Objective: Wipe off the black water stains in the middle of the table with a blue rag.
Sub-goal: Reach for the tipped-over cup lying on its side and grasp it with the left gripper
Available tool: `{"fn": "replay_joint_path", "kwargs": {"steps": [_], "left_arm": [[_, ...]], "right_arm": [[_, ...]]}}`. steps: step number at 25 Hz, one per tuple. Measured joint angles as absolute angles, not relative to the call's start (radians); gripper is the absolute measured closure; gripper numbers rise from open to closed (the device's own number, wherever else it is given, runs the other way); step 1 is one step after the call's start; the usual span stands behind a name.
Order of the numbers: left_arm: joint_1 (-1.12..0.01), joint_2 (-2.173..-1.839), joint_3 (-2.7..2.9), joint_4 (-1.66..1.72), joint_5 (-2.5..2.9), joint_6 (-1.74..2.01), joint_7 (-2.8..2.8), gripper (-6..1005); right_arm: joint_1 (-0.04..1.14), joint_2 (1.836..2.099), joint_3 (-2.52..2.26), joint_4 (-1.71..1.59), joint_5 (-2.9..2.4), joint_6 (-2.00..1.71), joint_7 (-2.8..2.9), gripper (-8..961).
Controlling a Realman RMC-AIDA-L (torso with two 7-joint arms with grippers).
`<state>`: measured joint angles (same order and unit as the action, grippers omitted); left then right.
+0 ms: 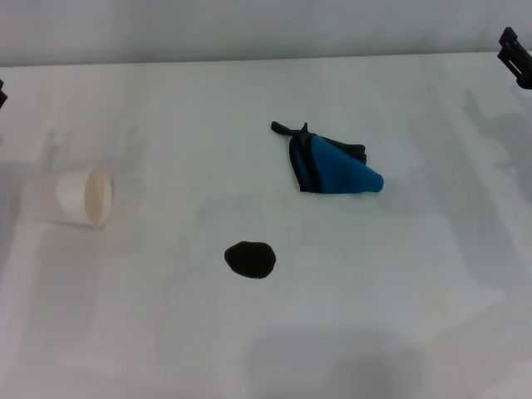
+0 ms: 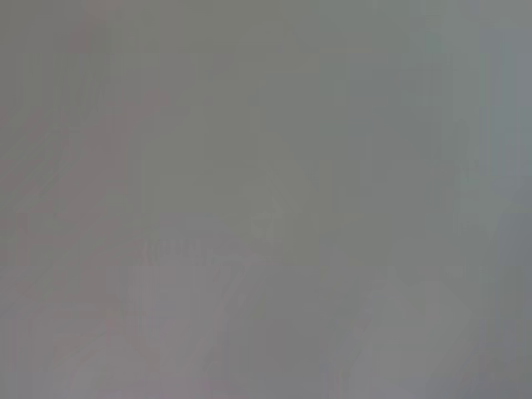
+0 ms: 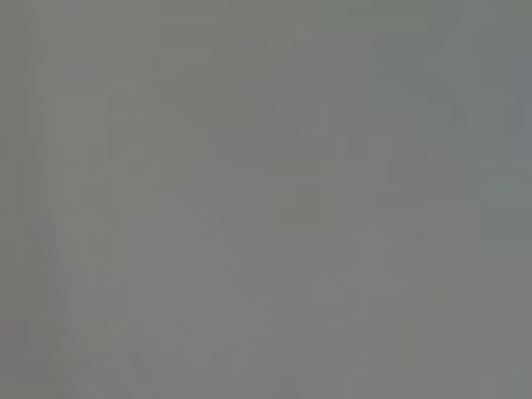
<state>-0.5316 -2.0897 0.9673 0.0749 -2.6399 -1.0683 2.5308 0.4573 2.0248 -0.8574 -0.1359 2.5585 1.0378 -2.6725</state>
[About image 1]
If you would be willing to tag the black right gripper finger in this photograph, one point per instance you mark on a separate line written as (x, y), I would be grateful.
(519, 62)

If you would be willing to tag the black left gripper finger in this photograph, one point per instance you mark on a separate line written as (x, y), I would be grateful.
(2, 99)

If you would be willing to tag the blue rag with black edge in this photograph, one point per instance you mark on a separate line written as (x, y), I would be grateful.
(336, 170)

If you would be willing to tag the black water stain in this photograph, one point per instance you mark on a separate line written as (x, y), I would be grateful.
(249, 259)

